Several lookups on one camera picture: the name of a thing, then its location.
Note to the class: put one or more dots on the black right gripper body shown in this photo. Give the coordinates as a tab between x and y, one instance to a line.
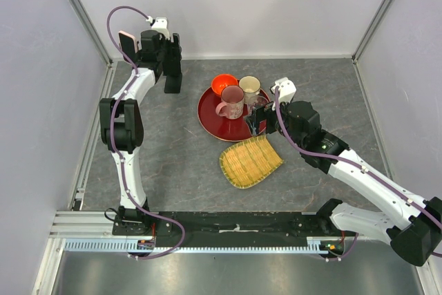
270	114

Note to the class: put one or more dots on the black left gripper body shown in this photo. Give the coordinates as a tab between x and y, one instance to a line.
170	54

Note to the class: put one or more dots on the black folding phone stand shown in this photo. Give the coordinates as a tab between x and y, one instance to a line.
173	84

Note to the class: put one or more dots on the pink-cased smartphone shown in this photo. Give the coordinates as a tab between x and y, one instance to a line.
126	37

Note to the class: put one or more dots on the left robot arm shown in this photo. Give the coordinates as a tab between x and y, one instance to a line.
121	127

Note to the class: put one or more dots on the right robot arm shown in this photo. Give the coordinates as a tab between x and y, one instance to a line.
407	222

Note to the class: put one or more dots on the clear glass tumbler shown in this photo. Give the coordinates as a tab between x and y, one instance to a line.
256	102

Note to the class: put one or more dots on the round red tray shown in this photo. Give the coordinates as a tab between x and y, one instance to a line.
220	127

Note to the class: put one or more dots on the pink floral mug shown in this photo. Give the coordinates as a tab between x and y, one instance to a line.
232	103

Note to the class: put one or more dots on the cream cup with dark rim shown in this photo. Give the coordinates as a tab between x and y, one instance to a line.
251	88

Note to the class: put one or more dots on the woven bamboo mat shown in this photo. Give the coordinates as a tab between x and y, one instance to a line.
249	162

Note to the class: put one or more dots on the orange bowl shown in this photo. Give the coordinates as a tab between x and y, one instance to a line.
220	82

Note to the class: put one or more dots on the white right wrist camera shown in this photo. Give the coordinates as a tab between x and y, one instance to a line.
286	90

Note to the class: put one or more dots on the grey slotted cable duct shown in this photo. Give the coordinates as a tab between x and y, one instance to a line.
133	246

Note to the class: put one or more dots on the aluminium frame rail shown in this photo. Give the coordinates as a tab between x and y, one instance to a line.
81	224

